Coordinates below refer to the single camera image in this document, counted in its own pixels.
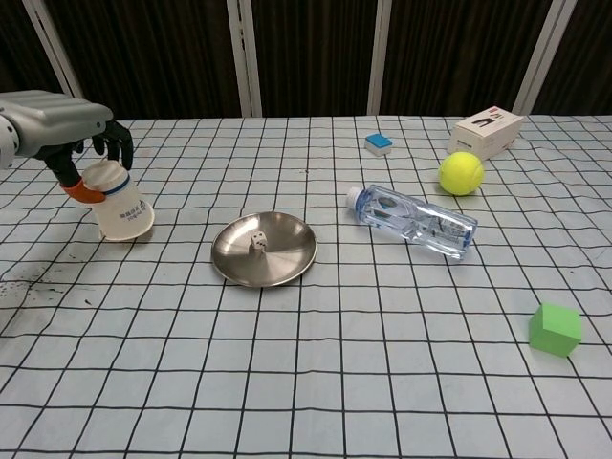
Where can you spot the clear plastic water bottle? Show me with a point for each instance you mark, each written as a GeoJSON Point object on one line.
{"type": "Point", "coordinates": [416, 222]}

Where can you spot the white cardboard product box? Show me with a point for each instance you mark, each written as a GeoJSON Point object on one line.
{"type": "Point", "coordinates": [485, 131]}

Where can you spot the small blue white eraser block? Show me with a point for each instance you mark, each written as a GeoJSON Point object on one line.
{"type": "Point", "coordinates": [378, 143]}

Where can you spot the green foam cube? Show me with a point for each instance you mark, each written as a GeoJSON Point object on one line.
{"type": "Point", "coordinates": [554, 330]}

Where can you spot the black pleated curtain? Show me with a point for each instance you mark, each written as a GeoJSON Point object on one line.
{"type": "Point", "coordinates": [143, 48]}

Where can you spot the white die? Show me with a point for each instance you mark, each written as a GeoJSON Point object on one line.
{"type": "Point", "coordinates": [258, 240]}

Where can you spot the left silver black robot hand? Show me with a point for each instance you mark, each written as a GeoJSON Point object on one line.
{"type": "Point", "coordinates": [52, 119]}

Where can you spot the round stainless steel plate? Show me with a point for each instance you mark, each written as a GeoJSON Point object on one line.
{"type": "Point", "coordinates": [282, 258]}

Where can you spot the white metal frame post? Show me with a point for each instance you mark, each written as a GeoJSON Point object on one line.
{"type": "Point", "coordinates": [382, 57]}
{"type": "Point", "coordinates": [57, 57]}
{"type": "Point", "coordinates": [543, 57]}
{"type": "Point", "coordinates": [245, 57]}

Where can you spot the white paper cup blue band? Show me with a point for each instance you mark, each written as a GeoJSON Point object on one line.
{"type": "Point", "coordinates": [124, 210]}

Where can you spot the yellow tennis ball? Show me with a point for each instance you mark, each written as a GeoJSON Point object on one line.
{"type": "Point", "coordinates": [461, 173]}

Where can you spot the light blue checkered tablecloth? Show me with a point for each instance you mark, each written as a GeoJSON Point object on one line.
{"type": "Point", "coordinates": [306, 358]}

